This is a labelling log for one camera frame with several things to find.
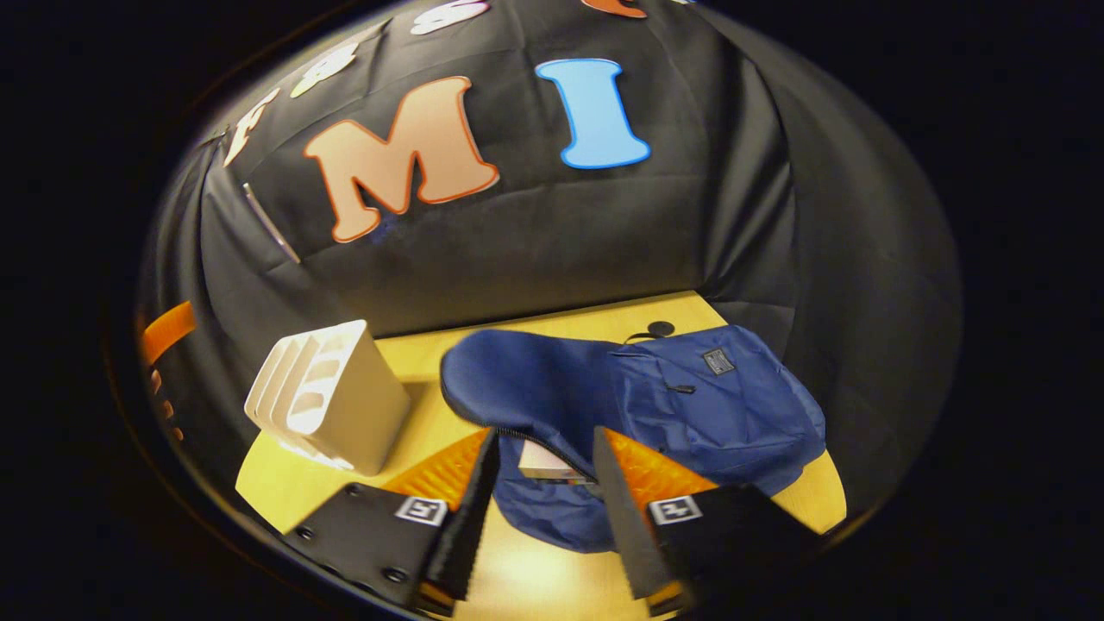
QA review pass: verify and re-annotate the black backdrop cloth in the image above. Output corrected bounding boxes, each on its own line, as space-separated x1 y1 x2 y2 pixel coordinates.
138 0 963 518

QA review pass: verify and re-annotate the pink cover book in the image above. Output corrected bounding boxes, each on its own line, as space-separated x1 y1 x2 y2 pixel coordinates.
517 440 596 483

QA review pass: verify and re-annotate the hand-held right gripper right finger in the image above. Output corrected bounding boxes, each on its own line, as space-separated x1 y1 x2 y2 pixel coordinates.
593 425 820 618

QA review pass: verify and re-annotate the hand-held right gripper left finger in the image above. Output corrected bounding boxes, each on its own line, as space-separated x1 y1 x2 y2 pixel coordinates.
285 427 501 618

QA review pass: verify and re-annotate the white plastic bookshelf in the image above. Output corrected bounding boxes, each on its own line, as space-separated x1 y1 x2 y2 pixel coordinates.
244 319 412 477

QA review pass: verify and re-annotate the blue schoolbag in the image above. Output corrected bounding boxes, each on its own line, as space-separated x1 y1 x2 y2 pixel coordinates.
440 323 827 554

